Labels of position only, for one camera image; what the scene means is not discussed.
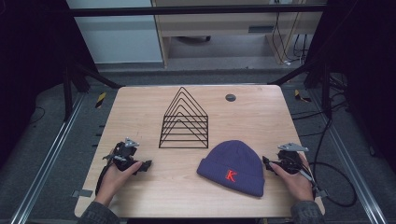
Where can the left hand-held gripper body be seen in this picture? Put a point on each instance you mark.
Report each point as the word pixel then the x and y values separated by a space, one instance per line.
pixel 124 153

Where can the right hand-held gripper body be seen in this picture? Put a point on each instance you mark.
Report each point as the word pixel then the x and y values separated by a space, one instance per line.
pixel 292 158

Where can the person's right hand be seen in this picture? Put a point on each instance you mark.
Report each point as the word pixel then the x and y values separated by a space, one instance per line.
pixel 295 183

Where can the person's left hand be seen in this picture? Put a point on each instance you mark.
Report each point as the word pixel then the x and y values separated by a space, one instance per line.
pixel 116 179

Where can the purple knit beanie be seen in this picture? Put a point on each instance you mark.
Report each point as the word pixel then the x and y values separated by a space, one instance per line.
pixel 233 166

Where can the grey tape strip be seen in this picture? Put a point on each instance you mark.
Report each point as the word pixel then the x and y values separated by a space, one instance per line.
pixel 82 193
pixel 322 193

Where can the yellow black striped tape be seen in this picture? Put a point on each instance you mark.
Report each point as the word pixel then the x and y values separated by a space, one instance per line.
pixel 300 95
pixel 100 100

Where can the grey round table grommet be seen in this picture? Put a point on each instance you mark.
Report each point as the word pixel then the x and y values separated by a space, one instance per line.
pixel 230 97

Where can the white cabinet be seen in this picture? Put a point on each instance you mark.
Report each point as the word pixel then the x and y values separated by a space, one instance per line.
pixel 118 40

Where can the dark curtain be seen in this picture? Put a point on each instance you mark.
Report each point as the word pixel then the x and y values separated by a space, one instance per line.
pixel 367 62
pixel 28 62

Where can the light wooden desk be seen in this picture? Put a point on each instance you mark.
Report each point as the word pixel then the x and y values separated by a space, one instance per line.
pixel 218 26

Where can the aluminium floor rail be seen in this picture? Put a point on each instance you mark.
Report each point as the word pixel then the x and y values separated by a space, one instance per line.
pixel 46 158
pixel 358 168

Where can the black frame strut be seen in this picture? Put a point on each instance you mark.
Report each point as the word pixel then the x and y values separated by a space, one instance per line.
pixel 93 74
pixel 299 71

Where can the black horizontal frame bar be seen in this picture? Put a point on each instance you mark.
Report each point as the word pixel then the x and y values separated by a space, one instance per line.
pixel 186 10

